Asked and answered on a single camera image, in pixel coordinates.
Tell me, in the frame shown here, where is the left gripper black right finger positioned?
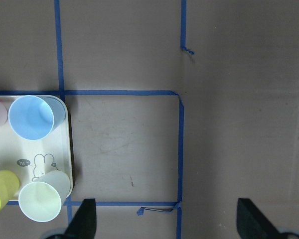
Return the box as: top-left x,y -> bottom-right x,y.
236,198 -> 280,239

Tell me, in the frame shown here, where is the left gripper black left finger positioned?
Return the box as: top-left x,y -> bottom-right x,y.
64,199 -> 97,239

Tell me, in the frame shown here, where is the light blue plastic cup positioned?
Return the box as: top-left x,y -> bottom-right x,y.
8,95 -> 66,140

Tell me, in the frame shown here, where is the white plastic cup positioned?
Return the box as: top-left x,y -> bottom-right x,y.
18,170 -> 71,223

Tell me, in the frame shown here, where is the yellow plastic cup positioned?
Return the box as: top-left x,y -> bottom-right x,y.
0,170 -> 20,211

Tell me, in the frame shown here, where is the cream bunny tray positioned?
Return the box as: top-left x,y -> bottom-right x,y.
0,95 -> 74,202

